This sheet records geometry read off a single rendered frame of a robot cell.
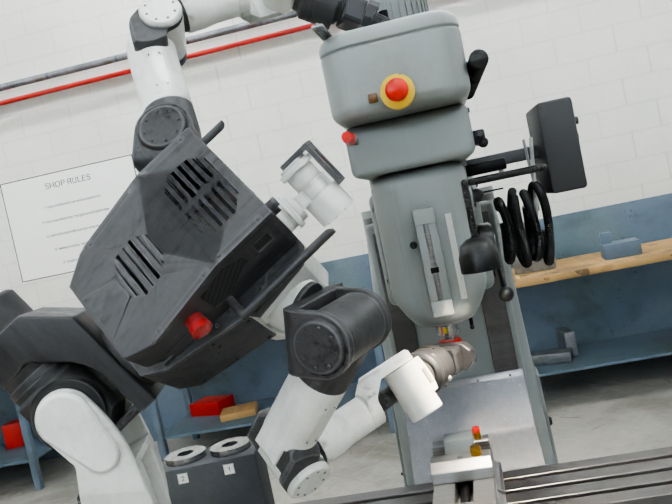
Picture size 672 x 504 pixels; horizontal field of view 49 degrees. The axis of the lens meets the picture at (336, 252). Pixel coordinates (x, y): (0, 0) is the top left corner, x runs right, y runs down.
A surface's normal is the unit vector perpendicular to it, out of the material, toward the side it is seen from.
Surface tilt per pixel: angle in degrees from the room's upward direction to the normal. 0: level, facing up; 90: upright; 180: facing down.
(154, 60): 62
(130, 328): 74
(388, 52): 90
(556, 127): 90
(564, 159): 90
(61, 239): 90
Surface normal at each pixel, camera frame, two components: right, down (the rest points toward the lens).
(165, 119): -0.15, -0.38
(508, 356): -0.13, 0.08
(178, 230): -0.44, -0.14
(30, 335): 0.10, 0.04
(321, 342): -0.47, 0.21
